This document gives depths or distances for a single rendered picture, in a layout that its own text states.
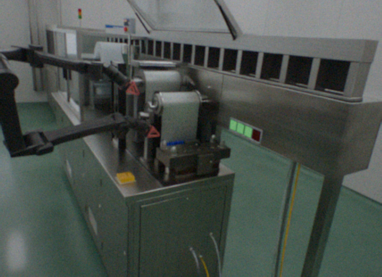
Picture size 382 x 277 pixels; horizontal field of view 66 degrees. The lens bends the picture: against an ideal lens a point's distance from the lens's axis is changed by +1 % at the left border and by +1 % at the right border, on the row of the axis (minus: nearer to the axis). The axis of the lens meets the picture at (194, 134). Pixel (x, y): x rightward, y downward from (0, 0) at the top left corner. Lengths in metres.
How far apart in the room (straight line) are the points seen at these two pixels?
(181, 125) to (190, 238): 0.65
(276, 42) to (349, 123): 0.47
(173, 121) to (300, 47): 0.77
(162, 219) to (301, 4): 3.52
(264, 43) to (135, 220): 1.04
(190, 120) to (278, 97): 0.58
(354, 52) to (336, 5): 2.93
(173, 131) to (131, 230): 0.58
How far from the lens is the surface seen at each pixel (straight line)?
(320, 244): 1.60
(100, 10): 7.21
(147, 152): 1.74
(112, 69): 1.49
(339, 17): 4.04
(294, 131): 1.32
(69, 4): 7.08
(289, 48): 1.34
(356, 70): 1.17
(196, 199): 1.61
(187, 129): 1.71
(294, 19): 4.43
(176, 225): 1.64
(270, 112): 1.39
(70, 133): 1.34
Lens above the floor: 1.61
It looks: 18 degrees down
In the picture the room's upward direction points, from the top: 5 degrees clockwise
